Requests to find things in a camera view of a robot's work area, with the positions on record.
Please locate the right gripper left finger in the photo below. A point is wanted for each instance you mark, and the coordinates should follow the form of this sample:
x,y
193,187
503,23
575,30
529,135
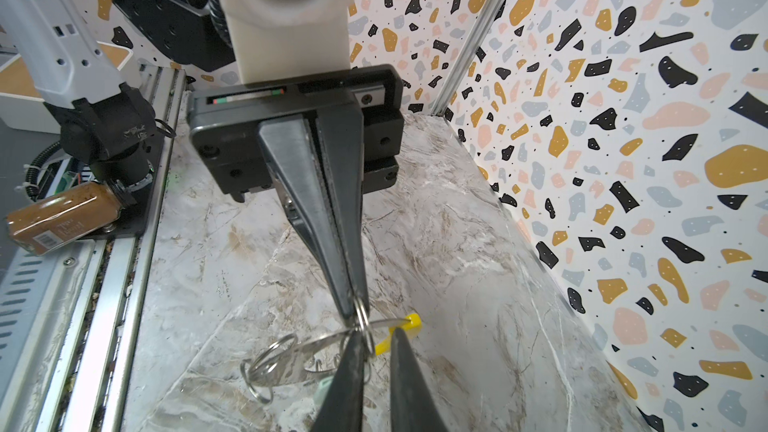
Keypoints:
x,y
342,409

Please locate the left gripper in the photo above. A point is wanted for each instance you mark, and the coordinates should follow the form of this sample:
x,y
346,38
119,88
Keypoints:
x,y
253,136

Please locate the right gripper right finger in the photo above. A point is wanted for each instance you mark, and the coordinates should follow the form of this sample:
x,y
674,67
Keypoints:
x,y
411,403

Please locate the metal key gauge with yellow handle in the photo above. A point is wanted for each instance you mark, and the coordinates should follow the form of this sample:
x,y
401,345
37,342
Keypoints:
x,y
289,361

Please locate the steel split keyring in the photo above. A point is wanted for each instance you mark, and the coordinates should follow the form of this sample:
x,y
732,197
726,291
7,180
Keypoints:
x,y
364,325

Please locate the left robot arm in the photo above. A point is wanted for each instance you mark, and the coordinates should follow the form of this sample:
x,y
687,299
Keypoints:
x,y
103,120

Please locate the brown circuit box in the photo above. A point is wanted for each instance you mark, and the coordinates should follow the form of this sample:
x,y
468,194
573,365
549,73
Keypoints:
x,y
58,220

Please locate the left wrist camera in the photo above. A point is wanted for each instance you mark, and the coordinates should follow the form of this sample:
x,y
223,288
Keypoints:
x,y
281,39

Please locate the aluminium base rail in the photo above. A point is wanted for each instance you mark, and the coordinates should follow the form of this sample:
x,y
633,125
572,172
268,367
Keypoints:
x,y
70,320

